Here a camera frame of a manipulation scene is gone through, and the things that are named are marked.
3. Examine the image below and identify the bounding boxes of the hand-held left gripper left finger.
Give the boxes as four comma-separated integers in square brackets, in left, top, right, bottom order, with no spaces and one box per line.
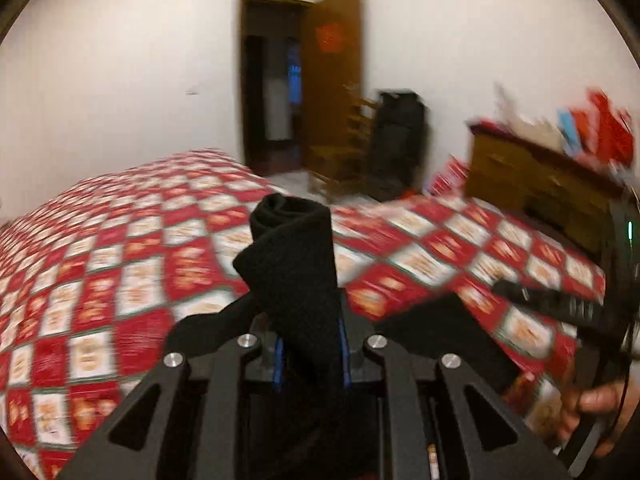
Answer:
[57,332,286,480]

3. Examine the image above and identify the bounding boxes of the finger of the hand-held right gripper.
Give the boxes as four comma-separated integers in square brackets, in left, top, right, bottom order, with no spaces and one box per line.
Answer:
[492,280,606,323]

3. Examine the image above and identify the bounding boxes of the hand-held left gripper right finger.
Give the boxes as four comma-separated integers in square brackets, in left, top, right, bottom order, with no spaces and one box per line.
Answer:
[337,317,571,480]

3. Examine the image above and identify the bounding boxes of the black pants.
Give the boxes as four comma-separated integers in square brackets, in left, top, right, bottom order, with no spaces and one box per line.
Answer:
[165,192,523,480]

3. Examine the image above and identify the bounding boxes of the person's right hand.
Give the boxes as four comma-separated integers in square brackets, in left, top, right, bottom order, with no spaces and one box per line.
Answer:
[560,381,627,442]

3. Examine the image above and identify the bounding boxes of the wooden dresser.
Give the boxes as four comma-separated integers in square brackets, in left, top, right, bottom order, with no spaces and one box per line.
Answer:
[465,120,631,261]

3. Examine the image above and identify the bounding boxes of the red checked cloth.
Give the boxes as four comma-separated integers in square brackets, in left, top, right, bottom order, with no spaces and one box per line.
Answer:
[430,156,471,199]

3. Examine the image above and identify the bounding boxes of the red gift bag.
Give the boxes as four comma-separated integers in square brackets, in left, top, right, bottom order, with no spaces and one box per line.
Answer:
[575,90,637,166]

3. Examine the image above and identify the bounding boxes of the blue box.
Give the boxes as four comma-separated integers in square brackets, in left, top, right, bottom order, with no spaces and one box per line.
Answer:
[557,109,584,157]

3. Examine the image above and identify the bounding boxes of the flat red box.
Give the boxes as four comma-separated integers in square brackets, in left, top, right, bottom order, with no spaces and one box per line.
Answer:
[470,117,507,134]

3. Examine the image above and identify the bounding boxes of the wooden chair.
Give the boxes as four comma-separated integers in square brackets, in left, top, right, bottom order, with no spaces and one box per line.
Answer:
[307,85,381,201]

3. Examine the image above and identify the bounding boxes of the red patchwork printed bedspread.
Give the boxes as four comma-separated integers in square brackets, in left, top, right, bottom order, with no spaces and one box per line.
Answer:
[0,147,608,480]

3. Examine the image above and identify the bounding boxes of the white cards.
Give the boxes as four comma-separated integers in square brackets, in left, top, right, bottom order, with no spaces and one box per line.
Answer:
[492,82,522,122]

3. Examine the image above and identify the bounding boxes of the black luggage bag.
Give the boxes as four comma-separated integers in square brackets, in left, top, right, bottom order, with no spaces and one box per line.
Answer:
[367,90,431,202]

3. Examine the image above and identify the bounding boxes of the wooden door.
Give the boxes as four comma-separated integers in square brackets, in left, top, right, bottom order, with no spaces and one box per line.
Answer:
[300,0,363,181]

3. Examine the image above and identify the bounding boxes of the red paper door decoration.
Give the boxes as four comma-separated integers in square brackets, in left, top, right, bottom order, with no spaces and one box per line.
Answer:
[315,24,349,54]

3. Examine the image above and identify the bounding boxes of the dark wooden door frame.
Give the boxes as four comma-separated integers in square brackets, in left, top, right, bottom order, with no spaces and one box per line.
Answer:
[235,0,316,177]

